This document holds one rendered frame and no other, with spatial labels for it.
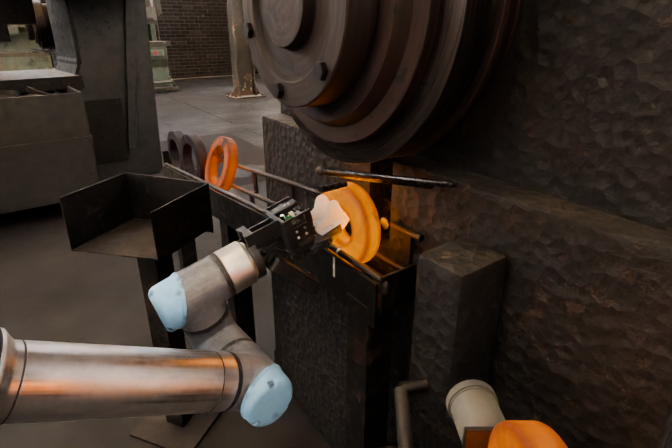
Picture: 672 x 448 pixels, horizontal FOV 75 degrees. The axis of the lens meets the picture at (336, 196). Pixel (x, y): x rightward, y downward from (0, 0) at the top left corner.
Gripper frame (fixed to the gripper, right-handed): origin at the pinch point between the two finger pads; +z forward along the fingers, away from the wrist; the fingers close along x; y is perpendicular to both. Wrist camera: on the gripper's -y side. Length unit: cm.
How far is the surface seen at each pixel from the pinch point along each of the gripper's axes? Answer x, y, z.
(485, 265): -30.0, 3.2, 0.7
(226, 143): 65, -1, 3
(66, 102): 234, 1, -26
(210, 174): 73, -11, -3
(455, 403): -35.7, -5.5, -12.7
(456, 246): -24.7, 3.4, 1.4
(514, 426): -45.6, 4.9, -15.7
